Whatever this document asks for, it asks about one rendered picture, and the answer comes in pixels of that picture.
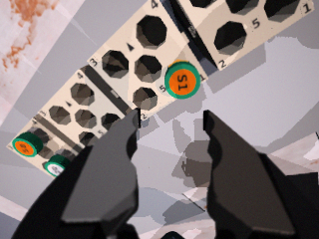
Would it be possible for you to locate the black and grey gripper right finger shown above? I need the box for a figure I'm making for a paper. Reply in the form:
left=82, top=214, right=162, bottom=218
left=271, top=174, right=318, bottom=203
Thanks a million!
left=202, top=110, right=319, bottom=239

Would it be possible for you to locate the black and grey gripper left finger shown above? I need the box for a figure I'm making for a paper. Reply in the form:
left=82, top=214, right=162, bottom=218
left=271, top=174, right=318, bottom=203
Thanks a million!
left=11, top=108, right=141, bottom=239

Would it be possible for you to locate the grey bench mat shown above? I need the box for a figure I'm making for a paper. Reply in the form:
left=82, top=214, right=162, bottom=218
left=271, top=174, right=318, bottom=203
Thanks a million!
left=0, top=0, right=319, bottom=235

